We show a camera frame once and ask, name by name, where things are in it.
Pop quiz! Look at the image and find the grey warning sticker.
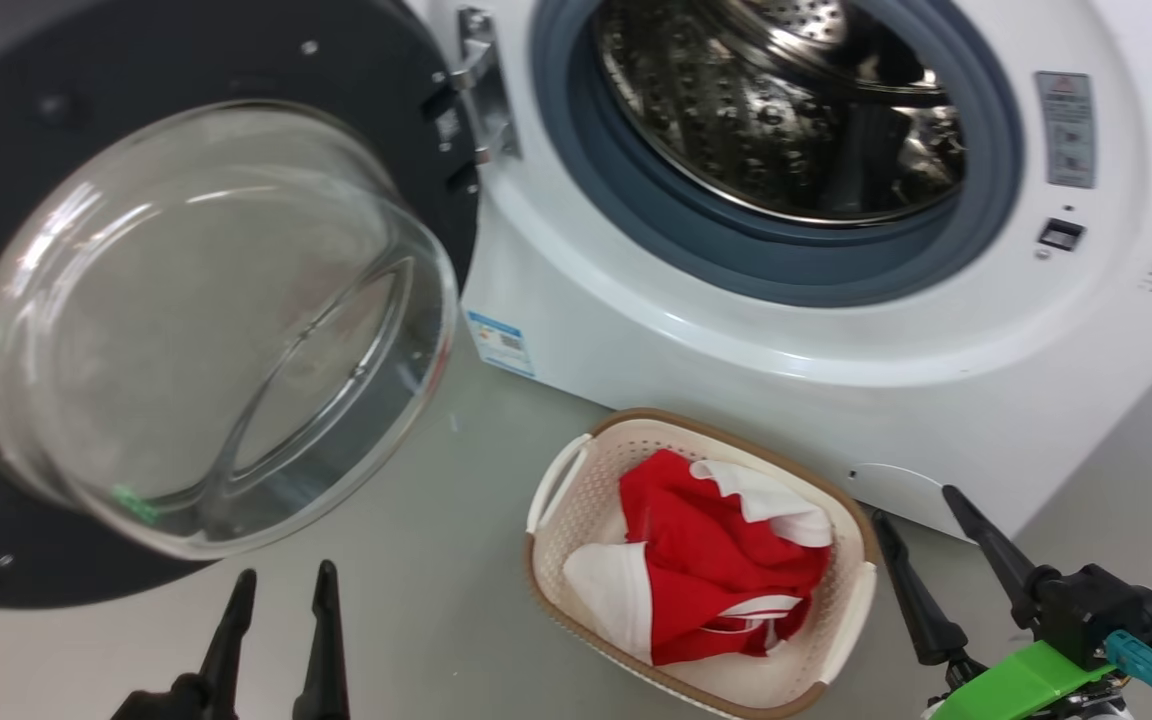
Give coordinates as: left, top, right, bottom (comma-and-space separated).
1035, 70, 1098, 190

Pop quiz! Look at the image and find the cream perforated laundry basket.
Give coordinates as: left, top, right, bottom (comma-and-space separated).
524, 407, 883, 720

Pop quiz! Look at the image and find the white front-load washing machine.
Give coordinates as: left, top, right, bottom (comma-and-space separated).
404, 0, 1152, 543

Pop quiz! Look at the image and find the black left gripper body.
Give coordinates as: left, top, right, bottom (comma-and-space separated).
110, 674, 207, 720

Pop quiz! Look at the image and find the red and white garment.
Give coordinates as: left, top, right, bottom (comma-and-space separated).
563, 448, 835, 667

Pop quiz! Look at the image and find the blue energy label sticker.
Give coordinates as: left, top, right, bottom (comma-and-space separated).
465, 309, 536, 379

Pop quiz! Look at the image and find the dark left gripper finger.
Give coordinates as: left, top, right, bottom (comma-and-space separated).
197, 568, 258, 720
292, 560, 351, 720

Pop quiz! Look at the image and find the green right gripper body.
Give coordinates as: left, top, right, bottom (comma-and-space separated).
924, 562, 1152, 720

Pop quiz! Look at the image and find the round drain filter cover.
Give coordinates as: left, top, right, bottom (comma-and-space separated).
849, 461, 979, 542

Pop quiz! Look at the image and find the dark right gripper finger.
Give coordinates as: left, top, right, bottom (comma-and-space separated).
871, 510, 971, 667
941, 485, 1047, 631

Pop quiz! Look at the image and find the silver metal door hinge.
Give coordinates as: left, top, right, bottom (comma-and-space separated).
450, 7, 523, 167

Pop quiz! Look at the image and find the perforated stainless steel drum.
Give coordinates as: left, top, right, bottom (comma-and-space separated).
592, 0, 968, 230

